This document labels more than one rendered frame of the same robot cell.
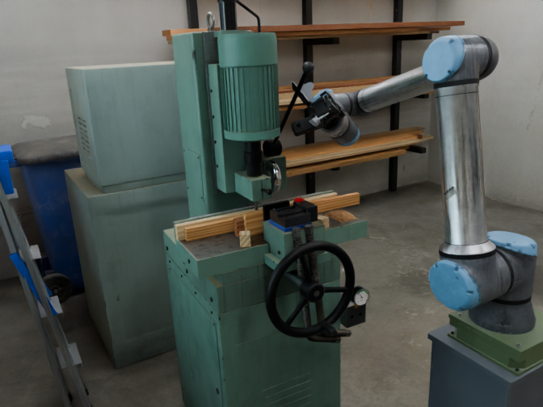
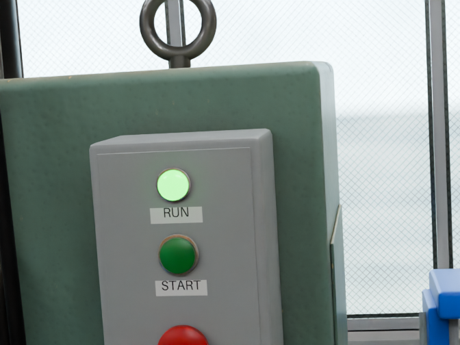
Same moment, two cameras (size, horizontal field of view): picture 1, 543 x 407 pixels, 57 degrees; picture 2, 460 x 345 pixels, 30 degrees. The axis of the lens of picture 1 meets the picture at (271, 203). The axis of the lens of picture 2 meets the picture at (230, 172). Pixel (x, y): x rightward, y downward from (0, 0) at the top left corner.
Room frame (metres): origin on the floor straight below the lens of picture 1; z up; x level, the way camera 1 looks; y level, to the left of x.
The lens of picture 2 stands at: (2.23, -0.32, 1.52)
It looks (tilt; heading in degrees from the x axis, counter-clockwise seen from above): 7 degrees down; 126
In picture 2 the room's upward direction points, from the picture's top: 3 degrees counter-clockwise
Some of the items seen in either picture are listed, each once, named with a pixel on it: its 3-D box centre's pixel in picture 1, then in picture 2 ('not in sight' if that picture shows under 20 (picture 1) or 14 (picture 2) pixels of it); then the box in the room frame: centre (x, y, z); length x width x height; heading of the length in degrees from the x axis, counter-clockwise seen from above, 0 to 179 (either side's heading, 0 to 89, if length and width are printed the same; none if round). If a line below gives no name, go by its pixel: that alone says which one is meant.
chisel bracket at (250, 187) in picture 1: (253, 186); not in sight; (1.58, 0.06, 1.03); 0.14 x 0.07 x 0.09; 27
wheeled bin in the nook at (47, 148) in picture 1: (70, 215); not in sight; (3.04, 1.29, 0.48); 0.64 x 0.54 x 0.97; 122
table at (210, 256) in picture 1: (280, 241); not in sight; (1.48, -0.02, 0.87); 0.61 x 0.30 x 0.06; 117
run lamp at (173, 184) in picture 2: not in sight; (172, 185); (1.93, 0.04, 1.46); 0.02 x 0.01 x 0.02; 27
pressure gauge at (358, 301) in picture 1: (358, 297); not in sight; (1.49, -0.28, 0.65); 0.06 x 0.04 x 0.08; 117
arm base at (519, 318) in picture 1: (502, 303); not in sight; (1.36, -0.70, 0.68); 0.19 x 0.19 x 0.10
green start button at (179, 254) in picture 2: not in sight; (177, 255); (1.93, 0.04, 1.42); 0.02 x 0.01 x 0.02; 27
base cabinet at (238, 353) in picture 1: (250, 348); not in sight; (1.67, 0.11, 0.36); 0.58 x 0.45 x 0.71; 27
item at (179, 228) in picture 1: (262, 214); not in sight; (1.59, 0.03, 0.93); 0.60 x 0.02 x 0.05; 117
